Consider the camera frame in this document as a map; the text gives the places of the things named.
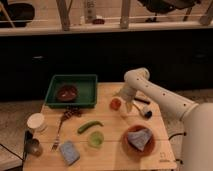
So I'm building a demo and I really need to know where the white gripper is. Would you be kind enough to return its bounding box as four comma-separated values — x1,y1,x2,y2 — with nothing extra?
118,83,137,113

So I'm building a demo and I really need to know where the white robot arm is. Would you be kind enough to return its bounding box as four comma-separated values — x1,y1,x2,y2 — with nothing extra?
118,68,213,171

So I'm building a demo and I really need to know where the green plastic cup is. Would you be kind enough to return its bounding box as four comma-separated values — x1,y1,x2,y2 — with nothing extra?
88,131,104,148

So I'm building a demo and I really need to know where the metal cup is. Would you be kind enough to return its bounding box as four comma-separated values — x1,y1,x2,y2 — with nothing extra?
25,139,43,157

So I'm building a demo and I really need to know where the grey blue cloth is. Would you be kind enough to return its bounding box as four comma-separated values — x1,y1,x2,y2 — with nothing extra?
127,129,152,151

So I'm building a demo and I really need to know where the green plastic tray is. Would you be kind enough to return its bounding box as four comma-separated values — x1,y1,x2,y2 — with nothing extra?
45,74,97,108

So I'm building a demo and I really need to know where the green cucumber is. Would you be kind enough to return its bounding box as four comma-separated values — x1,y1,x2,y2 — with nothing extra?
77,121,104,134

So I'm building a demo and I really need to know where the dark grape bunch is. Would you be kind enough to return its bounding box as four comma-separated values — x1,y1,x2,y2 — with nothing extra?
63,107,82,120

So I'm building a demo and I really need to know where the dark red bowl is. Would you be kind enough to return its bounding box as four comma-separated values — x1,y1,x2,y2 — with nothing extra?
56,85,78,102

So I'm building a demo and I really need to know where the metal fork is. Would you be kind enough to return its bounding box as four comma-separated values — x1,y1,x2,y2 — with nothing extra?
51,116,65,151

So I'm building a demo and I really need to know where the blue sponge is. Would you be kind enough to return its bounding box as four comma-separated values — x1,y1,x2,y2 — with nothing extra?
59,141,80,166

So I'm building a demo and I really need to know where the black office chair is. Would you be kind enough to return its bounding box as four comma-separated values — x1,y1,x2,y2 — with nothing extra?
137,0,201,23

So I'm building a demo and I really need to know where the black chair left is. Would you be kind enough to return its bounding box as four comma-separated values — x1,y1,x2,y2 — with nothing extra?
0,0,35,28

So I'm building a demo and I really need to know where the black cable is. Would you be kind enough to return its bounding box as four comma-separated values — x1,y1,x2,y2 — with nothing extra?
168,131,186,164

